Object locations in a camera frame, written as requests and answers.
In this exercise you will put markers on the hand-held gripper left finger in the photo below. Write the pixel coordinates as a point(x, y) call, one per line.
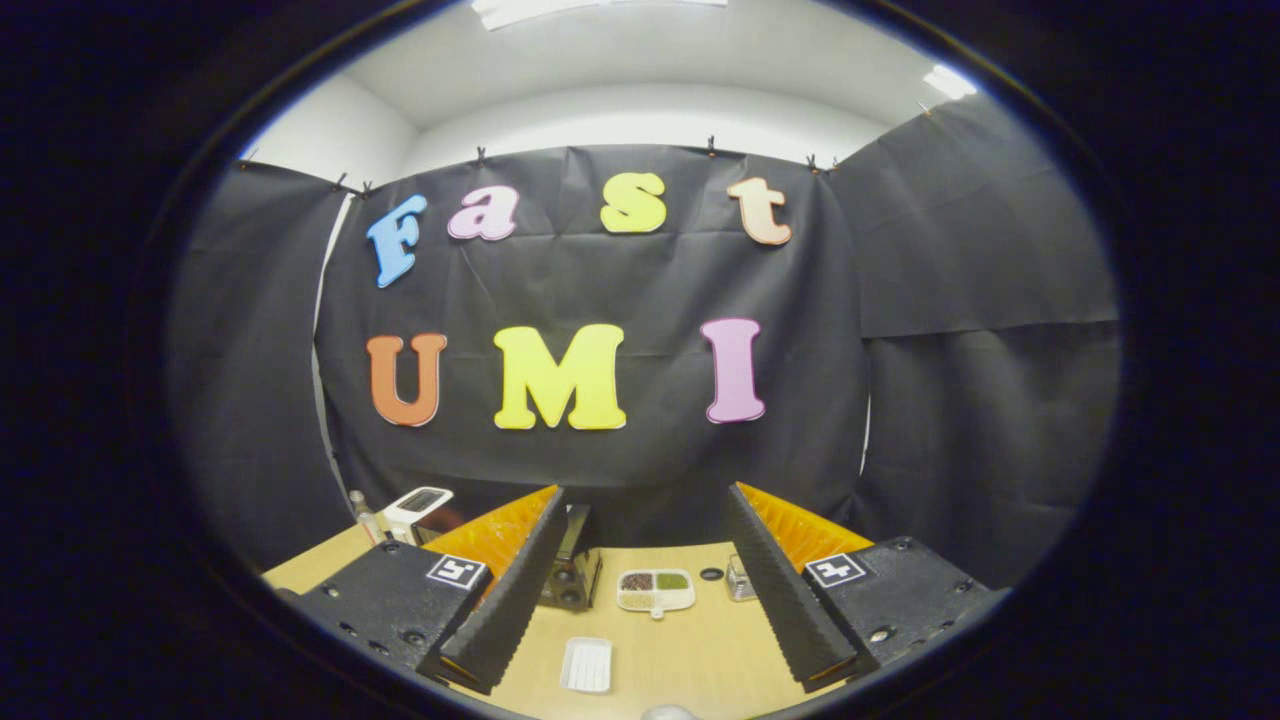
point(520, 590)

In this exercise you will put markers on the small white rectangular tray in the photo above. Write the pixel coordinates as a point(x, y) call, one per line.
point(586, 665)

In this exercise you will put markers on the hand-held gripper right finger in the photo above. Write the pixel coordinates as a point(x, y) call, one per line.
point(775, 590)

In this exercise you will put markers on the small clear glass bottle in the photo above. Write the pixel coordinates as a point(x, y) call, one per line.
point(365, 525)

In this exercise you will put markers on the white divided plate with beans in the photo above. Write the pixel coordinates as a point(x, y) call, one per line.
point(672, 600)

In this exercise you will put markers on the white pop-up toaster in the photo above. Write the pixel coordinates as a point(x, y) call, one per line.
point(400, 520)

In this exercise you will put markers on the long ceiling light panel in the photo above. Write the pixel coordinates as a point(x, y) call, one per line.
point(560, 10)

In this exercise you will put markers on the black toaster oven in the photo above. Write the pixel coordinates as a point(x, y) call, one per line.
point(575, 580)

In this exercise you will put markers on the small ceiling light panel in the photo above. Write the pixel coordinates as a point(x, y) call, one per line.
point(948, 80)

